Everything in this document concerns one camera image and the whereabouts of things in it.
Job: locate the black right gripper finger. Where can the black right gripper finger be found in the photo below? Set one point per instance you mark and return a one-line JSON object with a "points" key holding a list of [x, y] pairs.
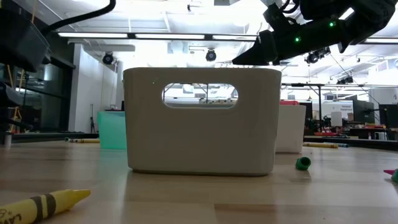
{"points": [[255, 53]]}

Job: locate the grey plastic bin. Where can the grey plastic bin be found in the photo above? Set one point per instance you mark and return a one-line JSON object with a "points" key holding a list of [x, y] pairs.
{"points": [[202, 140]]}

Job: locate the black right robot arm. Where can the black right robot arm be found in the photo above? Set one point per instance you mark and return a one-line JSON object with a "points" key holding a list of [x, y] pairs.
{"points": [[367, 15]]}

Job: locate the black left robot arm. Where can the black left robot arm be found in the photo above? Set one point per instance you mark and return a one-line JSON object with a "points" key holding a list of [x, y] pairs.
{"points": [[21, 37]]}

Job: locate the black ceiling spotlight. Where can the black ceiling spotlight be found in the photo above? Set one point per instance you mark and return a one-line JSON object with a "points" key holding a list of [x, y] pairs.
{"points": [[317, 56], [345, 80]]}

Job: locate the red background container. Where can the red background container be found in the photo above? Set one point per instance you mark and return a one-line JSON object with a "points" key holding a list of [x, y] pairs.
{"points": [[289, 102]]}

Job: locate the black background stand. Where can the black background stand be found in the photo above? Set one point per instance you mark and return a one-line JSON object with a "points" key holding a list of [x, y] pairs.
{"points": [[319, 105]]}

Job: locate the white sign board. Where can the white sign board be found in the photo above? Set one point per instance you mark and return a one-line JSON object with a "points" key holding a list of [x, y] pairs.
{"points": [[345, 108]]}

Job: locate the white plastic bin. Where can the white plastic bin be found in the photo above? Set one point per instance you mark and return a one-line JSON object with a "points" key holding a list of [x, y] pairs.
{"points": [[290, 129]]}

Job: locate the white box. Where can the white box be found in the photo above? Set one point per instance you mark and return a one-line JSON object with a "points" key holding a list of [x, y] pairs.
{"points": [[336, 119]]}

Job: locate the black computer monitor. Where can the black computer monitor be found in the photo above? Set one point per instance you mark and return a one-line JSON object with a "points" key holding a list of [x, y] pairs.
{"points": [[388, 115], [363, 112]]}

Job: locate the cluttered background workbench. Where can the cluttered background workbench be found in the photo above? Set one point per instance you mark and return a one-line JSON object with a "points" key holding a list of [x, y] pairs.
{"points": [[348, 130]]}

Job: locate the black background box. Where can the black background box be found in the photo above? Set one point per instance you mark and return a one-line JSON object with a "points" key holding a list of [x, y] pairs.
{"points": [[122, 105]]}

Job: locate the green plastic bin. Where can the green plastic bin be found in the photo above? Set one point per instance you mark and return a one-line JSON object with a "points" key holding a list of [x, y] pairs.
{"points": [[112, 130]]}

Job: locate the black tripod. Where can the black tripod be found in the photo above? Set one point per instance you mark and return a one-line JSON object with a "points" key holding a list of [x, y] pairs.
{"points": [[92, 121]]}

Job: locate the white cylinder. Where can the white cylinder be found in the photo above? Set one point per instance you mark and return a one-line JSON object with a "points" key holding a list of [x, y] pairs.
{"points": [[7, 140]]}

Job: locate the black ceiling camera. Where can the black ceiling camera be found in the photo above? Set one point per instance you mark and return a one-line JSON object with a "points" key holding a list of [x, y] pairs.
{"points": [[211, 55], [108, 58]]}

